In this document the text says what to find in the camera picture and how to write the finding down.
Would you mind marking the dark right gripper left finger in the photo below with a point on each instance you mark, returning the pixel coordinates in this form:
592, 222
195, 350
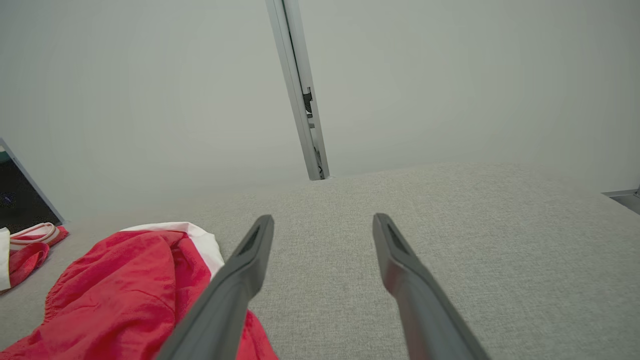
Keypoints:
225, 310

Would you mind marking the red garment white striped hem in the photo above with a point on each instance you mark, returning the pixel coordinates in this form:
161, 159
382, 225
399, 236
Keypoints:
30, 255

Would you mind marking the grey metal partition post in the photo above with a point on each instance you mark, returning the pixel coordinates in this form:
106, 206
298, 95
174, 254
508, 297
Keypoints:
300, 75

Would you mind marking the grey partition bottom rail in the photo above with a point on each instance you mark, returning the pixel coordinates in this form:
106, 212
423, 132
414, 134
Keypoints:
625, 197

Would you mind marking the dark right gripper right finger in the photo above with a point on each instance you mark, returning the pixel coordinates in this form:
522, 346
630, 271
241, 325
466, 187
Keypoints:
425, 315

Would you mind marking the red garment with white trim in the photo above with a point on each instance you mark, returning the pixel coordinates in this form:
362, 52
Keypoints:
110, 300

